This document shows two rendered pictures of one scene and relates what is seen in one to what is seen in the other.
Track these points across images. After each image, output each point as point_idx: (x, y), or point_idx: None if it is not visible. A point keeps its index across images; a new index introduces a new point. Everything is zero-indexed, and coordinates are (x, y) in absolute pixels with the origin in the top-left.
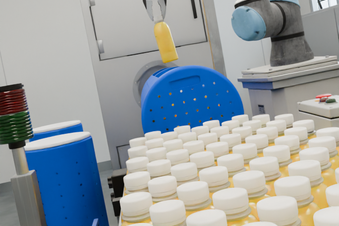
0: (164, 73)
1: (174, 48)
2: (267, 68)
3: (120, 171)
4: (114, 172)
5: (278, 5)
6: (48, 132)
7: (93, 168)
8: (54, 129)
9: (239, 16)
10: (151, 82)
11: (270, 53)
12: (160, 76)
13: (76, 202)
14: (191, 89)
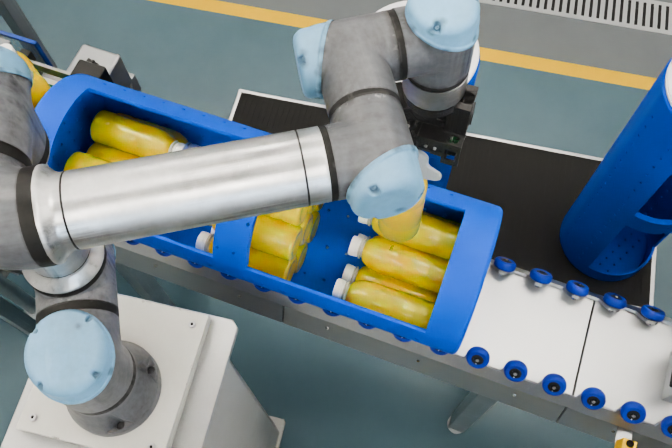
0: (65, 86)
1: (384, 222)
2: (129, 328)
3: (88, 70)
4: (91, 65)
5: (38, 315)
6: (664, 71)
7: None
8: (665, 81)
9: None
10: (145, 99)
11: (133, 346)
12: (82, 87)
13: None
14: (257, 225)
